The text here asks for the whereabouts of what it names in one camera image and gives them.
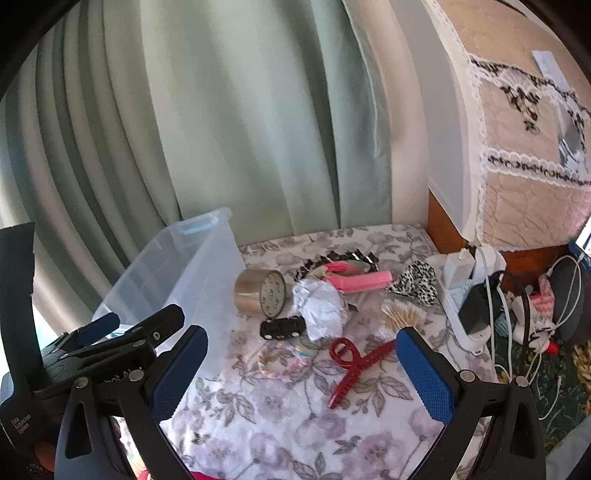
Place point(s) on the black clover headband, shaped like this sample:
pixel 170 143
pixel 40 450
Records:
pixel 355 257

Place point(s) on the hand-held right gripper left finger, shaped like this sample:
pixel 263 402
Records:
pixel 180 374

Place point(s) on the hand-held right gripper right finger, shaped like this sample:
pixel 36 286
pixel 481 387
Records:
pixel 425 374

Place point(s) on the cotton swabs pack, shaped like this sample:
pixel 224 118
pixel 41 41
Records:
pixel 401 314

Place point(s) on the pink headband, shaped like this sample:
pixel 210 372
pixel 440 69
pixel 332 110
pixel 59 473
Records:
pixel 364 281

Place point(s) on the white paper sheet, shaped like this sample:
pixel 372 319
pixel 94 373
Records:
pixel 547 67

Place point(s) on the black power adapter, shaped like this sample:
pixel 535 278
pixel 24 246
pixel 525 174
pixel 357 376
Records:
pixel 480 304

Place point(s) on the red hair claw clip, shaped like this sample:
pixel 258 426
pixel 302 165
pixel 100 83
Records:
pixel 369 359

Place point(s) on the clear plastic storage container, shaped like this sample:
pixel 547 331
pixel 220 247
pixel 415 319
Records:
pixel 194 267

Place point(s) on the quilted lace-trimmed cover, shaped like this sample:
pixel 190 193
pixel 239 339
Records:
pixel 517 138

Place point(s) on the leopard print scrunchie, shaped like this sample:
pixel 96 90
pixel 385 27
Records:
pixel 415 281

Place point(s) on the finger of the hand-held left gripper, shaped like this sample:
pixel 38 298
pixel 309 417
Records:
pixel 157 324
pixel 99 324

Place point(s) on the crumpled white paper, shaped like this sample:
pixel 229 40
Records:
pixel 318 309

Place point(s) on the white power strip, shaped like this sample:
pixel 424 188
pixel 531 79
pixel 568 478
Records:
pixel 466 339

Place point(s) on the white charger plug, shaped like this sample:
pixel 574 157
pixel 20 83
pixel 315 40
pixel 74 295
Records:
pixel 457 267

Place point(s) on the pale green curtain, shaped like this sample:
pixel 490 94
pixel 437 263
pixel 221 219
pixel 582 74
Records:
pixel 207 115

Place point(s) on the brown packing tape roll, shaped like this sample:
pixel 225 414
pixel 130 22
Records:
pixel 251 290

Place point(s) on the white appliance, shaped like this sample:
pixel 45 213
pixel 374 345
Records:
pixel 443 138

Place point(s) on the black toy car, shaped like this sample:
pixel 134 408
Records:
pixel 281 327

